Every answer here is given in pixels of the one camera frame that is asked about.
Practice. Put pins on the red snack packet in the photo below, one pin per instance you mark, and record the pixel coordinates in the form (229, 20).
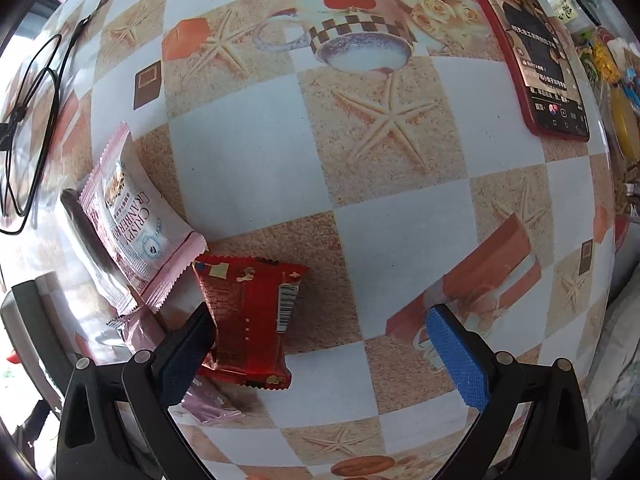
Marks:
(250, 320)

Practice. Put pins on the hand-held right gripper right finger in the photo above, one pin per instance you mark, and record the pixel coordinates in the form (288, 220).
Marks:
(457, 360)

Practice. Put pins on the red smartphone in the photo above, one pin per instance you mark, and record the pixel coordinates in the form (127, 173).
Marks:
(540, 50)

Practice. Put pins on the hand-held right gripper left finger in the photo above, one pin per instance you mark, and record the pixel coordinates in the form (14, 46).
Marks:
(187, 360)

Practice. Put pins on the pile of assorted snacks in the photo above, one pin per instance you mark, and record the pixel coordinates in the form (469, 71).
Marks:
(625, 120)

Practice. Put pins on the black power adapter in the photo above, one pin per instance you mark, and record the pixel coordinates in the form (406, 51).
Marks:
(7, 132)

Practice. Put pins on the pink white snack packet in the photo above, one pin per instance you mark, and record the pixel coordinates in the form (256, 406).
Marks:
(95, 265)
(135, 220)

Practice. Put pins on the mauve snack packet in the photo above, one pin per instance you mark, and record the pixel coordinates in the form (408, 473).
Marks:
(215, 407)

